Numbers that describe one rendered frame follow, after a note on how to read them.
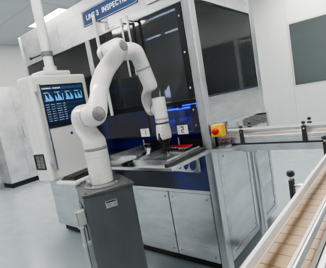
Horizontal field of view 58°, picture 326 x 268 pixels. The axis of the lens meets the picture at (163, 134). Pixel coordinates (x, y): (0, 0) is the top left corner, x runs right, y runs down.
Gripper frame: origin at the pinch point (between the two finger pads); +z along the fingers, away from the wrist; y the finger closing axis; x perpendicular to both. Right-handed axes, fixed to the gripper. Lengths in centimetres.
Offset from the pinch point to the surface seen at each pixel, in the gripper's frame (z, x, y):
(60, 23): -108, -107, -15
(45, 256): 94, -145, 25
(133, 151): 5.1, -43.6, -12.5
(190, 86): -34.7, 14.3, -16.3
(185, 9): -80, 19, -16
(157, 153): 4.5, -9.3, -0.7
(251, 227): 77, 22, -57
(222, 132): -4.1, 31.6, -16.4
